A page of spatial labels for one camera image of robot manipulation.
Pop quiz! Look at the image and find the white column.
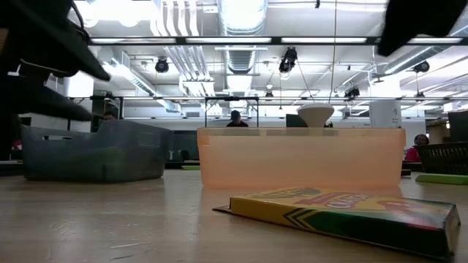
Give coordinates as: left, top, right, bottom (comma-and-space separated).
369, 100, 403, 129

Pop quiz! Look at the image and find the black monitor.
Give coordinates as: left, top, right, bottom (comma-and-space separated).
448, 110, 468, 144
285, 113, 308, 128

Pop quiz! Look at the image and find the silver ventilation duct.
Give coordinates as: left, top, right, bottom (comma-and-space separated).
217, 0, 270, 74

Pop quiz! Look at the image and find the dark grey plastic bin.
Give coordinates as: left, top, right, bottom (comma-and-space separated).
20, 119, 173, 184

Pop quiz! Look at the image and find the black mesh basket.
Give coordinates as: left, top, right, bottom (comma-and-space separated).
416, 142, 468, 175

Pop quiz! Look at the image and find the black background station frame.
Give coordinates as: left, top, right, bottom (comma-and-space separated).
67, 94, 468, 129

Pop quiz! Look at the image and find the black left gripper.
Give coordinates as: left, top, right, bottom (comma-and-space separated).
0, 0, 111, 82

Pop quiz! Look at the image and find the orange translucent plastic bin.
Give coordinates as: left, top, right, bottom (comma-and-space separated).
197, 126, 407, 190

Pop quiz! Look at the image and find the yellow green crayon box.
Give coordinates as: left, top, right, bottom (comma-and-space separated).
213, 186, 461, 261

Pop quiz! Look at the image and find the black aluminium rig frame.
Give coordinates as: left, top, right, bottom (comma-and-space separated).
87, 35, 468, 46

